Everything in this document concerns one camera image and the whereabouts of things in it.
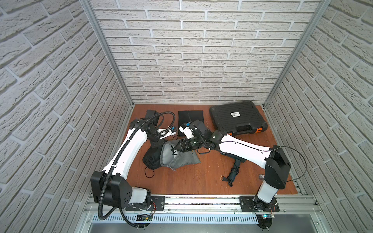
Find black printed drawstring pouch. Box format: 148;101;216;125
142;146;162;178

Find grey fabric pouch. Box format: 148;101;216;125
160;139;201;171

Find black fabric pouch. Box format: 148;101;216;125
178;110;205;139

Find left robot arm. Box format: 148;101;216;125
90;110;176;220

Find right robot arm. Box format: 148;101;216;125
174;120;291;204

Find black plastic tool case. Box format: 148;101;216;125
209;101;268;136

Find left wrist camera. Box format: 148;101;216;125
157;126;177;139

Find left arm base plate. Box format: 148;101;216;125
125;195;166;212

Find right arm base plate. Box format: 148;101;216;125
239;196;280;213

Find aluminium rail frame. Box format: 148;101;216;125
81;193;324;225

